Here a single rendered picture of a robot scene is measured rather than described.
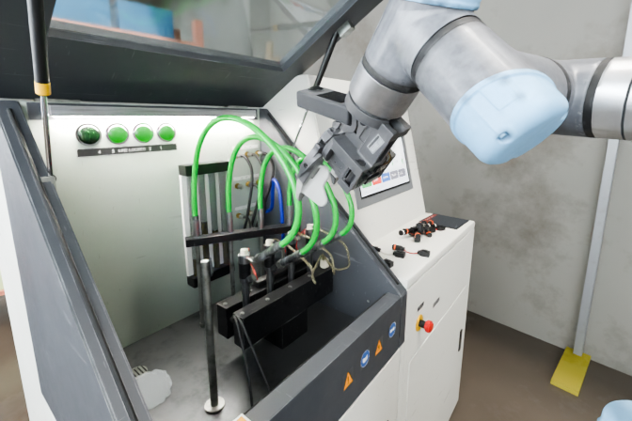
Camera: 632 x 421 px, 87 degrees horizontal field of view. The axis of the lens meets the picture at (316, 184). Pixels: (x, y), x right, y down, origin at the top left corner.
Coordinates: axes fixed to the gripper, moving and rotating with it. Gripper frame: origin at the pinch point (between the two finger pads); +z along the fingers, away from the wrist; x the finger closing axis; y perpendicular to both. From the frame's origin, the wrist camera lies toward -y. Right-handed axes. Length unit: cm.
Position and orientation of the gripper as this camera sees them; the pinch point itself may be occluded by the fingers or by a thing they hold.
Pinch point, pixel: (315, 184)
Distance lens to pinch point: 56.3
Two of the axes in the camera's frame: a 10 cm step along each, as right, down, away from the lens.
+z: -3.0, 5.8, 7.5
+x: 7.5, -3.5, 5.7
